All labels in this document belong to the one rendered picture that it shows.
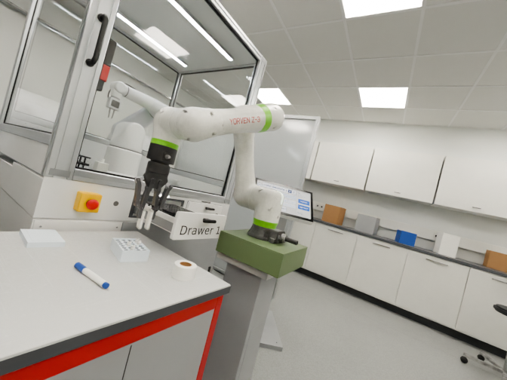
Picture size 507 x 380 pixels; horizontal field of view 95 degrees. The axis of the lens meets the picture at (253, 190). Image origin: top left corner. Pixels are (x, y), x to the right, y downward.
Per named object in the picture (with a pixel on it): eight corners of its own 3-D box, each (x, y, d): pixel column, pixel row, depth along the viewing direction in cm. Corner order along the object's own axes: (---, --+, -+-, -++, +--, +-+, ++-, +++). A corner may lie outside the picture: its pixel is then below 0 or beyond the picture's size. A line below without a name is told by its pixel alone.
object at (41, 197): (224, 224, 163) (229, 204, 164) (32, 217, 78) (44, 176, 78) (149, 194, 216) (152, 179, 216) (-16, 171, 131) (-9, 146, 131)
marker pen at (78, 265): (109, 288, 56) (111, 282, 56) (102, 290, 54) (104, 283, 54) (79, 267, 62) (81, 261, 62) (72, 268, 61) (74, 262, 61)
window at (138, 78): (222, 196, 158) (257, 60, 159) (74, 167, 86) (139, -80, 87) (221, 195, 158) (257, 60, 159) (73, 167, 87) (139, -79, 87)
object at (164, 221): (217, 234, 112) (220, 222, 112) (173, 234, 90) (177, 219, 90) (167, 212, 134) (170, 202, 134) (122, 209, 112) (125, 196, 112)
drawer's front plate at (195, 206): (218, 222, 155) (222, 206, 155) (185, 220, 131) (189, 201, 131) (216, 221, 156) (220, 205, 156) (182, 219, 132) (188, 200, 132)
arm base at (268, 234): (300, 248, 114) (303, 236, 114) (287, 250, 101) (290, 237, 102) (257, 232, 128) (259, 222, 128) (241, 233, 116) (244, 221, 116)
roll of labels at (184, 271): (166, 274, 71) (169, 262, 71) (181, 270, 77) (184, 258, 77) (184, 283, 68) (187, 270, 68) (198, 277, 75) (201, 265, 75)
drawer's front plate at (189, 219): (221, 237, 112) (227, 216, 112) (171, 240, 88) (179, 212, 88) (219, 237, 113) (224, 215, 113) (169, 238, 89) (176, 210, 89)
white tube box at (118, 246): (147, 262, 77) (150, 250, 77) (119, 262, 71) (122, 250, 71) (135, 248, 86) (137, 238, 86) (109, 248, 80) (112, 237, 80)
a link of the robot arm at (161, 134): (178, 114, 89) (152, 101, 80) (199, 114, 82) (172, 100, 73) (168, 149, 89) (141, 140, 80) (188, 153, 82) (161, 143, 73)
